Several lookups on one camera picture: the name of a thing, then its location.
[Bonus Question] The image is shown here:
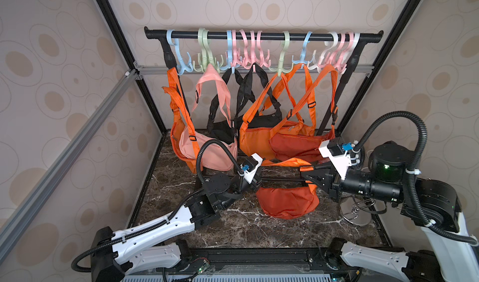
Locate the dark orange crossbody bag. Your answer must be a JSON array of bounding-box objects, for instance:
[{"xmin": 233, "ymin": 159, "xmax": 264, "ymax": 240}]
[
  {"xmin": 269, "ymin": 65, "xmax": 338, "ymax": 162},
  {"xmin": 256, "ymin": 179, "xmax": 319, "ymax": 220}
]

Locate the pink crossbody bag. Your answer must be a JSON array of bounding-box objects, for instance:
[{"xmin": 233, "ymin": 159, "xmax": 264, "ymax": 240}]
[{"xmin": 180, "ymin": 66, "xmax": 238, "ymax": 172}]

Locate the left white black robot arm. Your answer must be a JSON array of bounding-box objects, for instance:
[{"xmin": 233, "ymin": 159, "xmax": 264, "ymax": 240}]
[{"xmin": 71, "ymin": 139, "xmax": 263, "ymax": 282}]

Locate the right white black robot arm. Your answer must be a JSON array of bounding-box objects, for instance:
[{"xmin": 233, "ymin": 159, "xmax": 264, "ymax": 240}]
[{"xmin": 300, "ymin": 111, "xmax": 479, "ymax": 282}]

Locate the white plastic hook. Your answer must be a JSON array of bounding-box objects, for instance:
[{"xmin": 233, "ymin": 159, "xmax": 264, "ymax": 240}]
[{"xmin": 308, "ymin": 32, "xmax": 360, "ymax": 74}]

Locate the green middle hook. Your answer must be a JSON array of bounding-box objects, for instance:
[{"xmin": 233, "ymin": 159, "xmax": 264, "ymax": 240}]
[{"xmin": 268, "ymin": 31, "xmax": 294, "ymax": 77}]

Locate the light blue right hook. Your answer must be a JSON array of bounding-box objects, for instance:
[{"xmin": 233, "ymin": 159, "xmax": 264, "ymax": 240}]
[{"xmin": 292, "ymin": 31, "xmax": 315, "ymax": 69}]

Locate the light blue hook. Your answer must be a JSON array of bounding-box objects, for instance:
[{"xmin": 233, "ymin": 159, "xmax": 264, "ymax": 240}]
[
  {"xmin": 292, "ymin": 31, "xmax": 315, "ymax": 69},
  {"xmin": 167, "ymin": 30, "xmax": 194, "ymax": 75}
]

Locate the pink plastic hook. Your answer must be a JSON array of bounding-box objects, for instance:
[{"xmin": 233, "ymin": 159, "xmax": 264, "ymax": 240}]
[{"xmin": 232, "ymin": 30, "xmax": 271, "ymax": 70}]

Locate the light blue leftmost hook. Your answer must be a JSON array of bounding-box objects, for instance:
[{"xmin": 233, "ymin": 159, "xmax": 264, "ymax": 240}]
[{"xmin": 167, "ymin": 30, "xmax": 194, "ymax": 75}]

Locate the green plastic hook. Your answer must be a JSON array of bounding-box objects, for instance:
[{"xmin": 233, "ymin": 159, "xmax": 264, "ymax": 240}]
[{"xmin": 192, "ymin": 28, "xmax": 224, "ymax": 73}]

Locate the black clothes rack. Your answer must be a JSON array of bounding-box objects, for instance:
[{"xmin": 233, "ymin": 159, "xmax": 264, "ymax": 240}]
[{"xmin": 138, "ymin": 26, "xmax": 384, "ymax": 135}]

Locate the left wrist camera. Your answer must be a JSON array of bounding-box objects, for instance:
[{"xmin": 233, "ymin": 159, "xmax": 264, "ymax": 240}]
[{"xmin": 241, "ymin": 153, "xmax": 263, "ymax": 177}]

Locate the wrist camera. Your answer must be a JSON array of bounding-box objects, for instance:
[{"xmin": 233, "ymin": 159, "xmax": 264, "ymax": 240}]
[
  {"xmin": 319, "ymin": 137, "xmax": 361, "ymax": 181},
  {"xmin": 241, "ymin": 153, "xmax": 263, "ymax": 177}
]

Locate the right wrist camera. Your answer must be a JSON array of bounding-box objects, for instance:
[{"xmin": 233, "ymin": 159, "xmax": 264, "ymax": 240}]
[{"xmin": 319, "ymin": 137, "xmax": 361, "ymax": 181}]

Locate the chrome wire hook stand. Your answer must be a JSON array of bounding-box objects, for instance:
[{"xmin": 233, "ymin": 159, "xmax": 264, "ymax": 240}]
[{"xmin": 339, "ymin": 195, "xmax": 375, "ymax": 227}]

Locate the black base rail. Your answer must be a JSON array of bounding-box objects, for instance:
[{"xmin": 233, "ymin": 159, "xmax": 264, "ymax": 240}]
[{"xmin": 98, "ymin": 247, "xmax": 420, "ymax": 282}]

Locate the aluminium side rail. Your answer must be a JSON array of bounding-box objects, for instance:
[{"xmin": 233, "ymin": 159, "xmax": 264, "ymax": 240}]
[{"xmin": 1, "ymin": 69, "xmax": 138, "ymax": 262}]

